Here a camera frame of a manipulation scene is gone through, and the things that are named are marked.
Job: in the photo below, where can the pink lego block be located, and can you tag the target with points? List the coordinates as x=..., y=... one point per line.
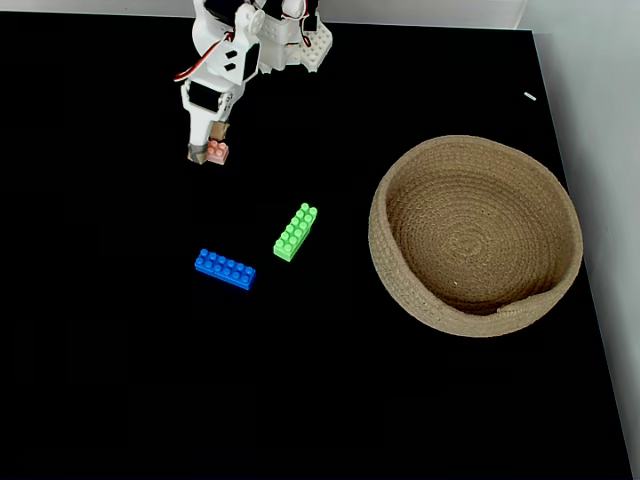
x=218, y=151

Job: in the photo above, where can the green lego block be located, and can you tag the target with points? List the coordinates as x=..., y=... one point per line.
x=295, y=232

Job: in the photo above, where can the blue lego block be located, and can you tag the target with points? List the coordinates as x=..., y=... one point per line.
x=225, y=269

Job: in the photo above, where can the small white scrap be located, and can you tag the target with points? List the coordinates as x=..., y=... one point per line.
x=530, y=96

